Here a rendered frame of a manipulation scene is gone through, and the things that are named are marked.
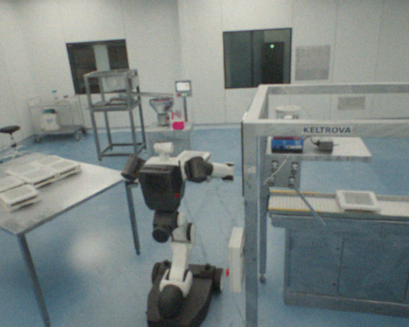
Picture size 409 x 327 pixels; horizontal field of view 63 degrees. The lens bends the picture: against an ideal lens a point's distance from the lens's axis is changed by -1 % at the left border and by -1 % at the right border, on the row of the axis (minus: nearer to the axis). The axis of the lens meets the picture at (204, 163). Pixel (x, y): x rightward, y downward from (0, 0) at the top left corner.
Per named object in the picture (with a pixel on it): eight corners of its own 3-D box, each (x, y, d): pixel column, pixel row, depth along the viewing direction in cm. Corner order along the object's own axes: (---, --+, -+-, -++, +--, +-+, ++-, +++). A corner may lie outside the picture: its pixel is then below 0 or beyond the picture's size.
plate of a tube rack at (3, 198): (-4, 196, 262) (-4, 194, 262) (28, 186, 278) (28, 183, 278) (7, 206, 246) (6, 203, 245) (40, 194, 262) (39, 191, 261)
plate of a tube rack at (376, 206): (340, 208, 219) (341, 206, 219) (335, 192, 242) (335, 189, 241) (381, 210, 214) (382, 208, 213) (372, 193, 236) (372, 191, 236)
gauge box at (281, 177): (265, 187, 220) (265, 158, 213) (266, 180, 229) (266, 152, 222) (300, 189, 215) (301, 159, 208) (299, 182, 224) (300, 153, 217)
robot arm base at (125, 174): (139, 185, 225) (137, 178, 215) (121, 178, 226) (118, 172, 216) (148, 166, 231) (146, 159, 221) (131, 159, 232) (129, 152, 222)
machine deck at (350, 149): (265, 159, 213) (265, 153, 212) (268, 141, 247) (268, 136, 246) (371, 162, 199) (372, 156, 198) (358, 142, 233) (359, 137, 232)
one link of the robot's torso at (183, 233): (193, 242, 266) (178, 229, 224) (172, 241, 269) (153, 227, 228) (196, 223, 272) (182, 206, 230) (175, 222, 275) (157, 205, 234)
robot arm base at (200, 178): (210, 181, 215) (203, 176, 205) (193, 187, 219) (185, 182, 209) (207, 159, 221) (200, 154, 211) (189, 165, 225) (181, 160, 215)
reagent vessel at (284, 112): (275, 136, 213) (275, 107, 207) (275, 130, 227) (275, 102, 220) (299, 137, 210) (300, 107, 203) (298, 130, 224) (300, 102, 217)
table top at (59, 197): (-77, 193, 297) (-79, 190, 296) (35, 154, 383) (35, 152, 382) (18, 238, 220) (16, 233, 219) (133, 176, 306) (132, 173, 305)
